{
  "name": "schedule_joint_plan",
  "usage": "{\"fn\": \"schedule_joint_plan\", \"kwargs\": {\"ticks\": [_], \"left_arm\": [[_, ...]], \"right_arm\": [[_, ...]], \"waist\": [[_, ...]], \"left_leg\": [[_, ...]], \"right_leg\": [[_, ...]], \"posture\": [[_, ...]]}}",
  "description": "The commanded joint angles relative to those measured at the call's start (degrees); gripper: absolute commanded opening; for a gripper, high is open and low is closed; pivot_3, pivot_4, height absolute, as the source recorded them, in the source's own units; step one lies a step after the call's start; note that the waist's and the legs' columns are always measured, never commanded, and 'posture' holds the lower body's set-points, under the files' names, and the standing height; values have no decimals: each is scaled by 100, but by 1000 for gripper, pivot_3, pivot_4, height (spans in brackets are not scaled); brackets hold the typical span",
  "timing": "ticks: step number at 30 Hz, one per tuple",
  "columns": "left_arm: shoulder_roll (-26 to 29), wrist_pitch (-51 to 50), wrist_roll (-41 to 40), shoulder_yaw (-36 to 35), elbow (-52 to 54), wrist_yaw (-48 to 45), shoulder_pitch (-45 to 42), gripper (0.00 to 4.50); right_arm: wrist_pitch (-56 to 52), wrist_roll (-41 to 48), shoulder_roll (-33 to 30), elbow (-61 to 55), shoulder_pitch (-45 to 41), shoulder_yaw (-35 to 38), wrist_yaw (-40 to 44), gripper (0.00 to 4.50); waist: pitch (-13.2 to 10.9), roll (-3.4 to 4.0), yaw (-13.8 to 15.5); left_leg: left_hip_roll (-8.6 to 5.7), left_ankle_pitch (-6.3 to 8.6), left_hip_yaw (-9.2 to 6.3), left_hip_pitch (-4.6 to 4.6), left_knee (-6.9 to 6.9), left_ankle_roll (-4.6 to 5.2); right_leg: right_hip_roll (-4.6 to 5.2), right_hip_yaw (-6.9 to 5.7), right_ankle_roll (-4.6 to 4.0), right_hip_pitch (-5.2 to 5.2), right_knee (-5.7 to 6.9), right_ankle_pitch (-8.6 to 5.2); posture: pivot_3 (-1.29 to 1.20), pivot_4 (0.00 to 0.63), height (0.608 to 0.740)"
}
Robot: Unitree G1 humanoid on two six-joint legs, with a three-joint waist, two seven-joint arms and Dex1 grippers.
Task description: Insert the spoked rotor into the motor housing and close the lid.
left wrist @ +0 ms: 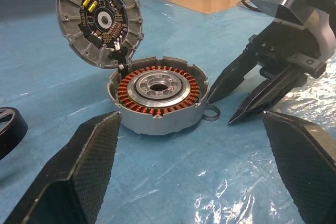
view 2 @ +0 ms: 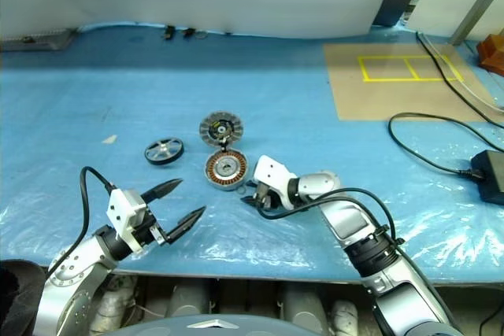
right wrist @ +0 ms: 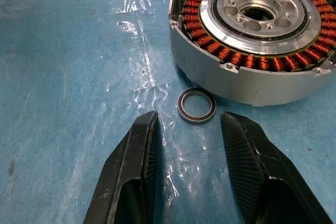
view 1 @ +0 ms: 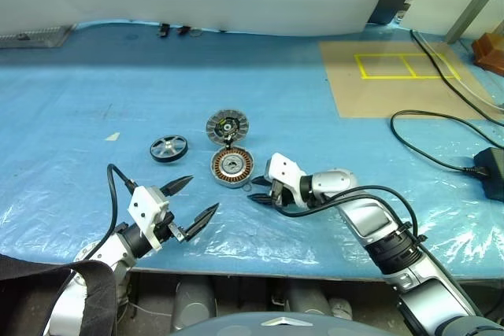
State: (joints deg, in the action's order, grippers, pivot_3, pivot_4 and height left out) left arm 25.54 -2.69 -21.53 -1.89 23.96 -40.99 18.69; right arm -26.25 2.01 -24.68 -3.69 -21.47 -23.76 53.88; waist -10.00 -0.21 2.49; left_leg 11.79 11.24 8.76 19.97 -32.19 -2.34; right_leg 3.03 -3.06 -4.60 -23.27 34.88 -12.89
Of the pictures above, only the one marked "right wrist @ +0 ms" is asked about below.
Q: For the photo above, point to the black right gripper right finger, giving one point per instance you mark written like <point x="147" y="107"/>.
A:
<point x="262" y="171"/>

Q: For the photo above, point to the blue plastic table sheet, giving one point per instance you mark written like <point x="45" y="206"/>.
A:
<point x="52" y="77"/>

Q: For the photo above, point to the grey round motor housing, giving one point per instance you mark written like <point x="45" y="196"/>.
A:
<point x="236" y="85"/>

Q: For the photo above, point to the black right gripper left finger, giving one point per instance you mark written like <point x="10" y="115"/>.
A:
<point x="126" y="171"/>

